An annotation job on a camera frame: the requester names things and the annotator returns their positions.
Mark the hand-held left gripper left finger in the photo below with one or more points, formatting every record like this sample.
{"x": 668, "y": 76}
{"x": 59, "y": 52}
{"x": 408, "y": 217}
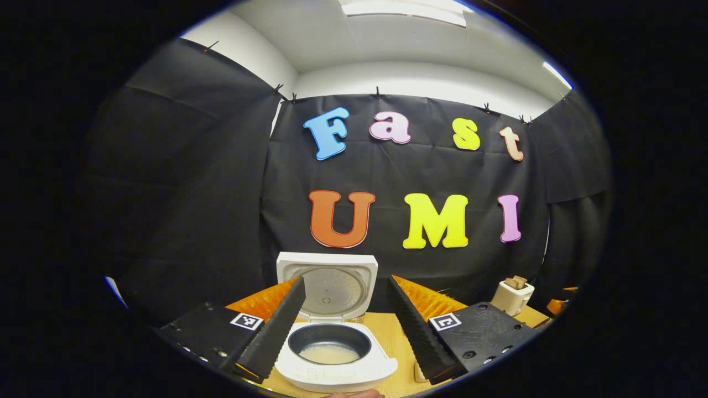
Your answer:
{"x": 276, "y": 329}

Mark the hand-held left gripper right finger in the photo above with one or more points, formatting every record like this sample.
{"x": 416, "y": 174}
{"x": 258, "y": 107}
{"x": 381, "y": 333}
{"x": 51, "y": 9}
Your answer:
{"x": 417, "y": 329}

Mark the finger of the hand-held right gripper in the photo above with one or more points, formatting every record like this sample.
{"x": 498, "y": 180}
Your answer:
{"x": 560, "y": 304}

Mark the white rice layer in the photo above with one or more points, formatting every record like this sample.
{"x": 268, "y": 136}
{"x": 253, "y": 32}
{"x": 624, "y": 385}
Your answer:
{"x": 329, "y": 354}

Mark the white rice cooker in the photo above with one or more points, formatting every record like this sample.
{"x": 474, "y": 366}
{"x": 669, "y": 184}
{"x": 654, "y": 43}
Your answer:
{"x": 337, "y": 287}

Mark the clear plastic container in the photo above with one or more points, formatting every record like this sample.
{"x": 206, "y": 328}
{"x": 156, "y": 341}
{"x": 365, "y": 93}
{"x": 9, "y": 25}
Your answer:
{"x": 421, "y": 373}

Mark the toast bread slice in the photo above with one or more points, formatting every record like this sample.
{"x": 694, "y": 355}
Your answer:
{"x": 520, "y": 281}
{"x": 511, "y": 283}

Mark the white toaster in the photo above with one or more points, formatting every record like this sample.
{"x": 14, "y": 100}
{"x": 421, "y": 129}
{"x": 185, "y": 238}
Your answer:
{"x": 511, "y": 302}

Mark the large ceiling light panel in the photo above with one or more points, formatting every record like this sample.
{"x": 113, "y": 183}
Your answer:
{"x": 406, "y": 10}

